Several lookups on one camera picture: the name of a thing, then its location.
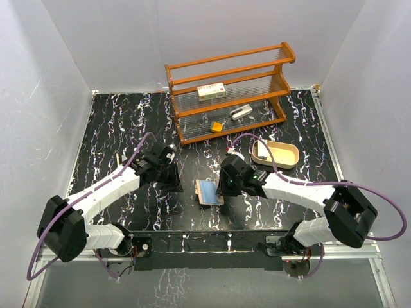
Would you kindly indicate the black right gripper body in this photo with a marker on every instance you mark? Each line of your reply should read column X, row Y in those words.
column 230, row 187

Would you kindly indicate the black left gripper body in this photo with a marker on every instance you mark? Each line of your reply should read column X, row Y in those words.
column 162, row 169

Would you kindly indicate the cream leather card holder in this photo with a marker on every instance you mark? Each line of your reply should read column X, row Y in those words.
column 206, row 192

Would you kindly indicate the stack of cards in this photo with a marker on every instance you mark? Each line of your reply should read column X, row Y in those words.
column 261, row 150

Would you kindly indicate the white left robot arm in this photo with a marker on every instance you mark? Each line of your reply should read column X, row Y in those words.
column 66, row 225

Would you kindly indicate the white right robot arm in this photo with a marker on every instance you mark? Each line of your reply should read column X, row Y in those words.
column 346, row 215

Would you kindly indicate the yellow tape measure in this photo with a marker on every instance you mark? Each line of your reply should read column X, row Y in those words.
column 216, row 127

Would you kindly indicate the white stapler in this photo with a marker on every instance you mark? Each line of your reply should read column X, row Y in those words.
column 240, row 112

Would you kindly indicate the black front base bar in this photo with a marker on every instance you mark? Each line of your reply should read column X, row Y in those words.
column 262, row 249

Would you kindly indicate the orange wooden shelf rack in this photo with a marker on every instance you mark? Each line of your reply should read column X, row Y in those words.
column 253, row 77

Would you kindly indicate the white red paper box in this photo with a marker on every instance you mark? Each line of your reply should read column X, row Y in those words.
column 211, row 91

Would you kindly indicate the aluminium frame rail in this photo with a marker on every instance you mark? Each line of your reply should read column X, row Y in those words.
column 66, row 226

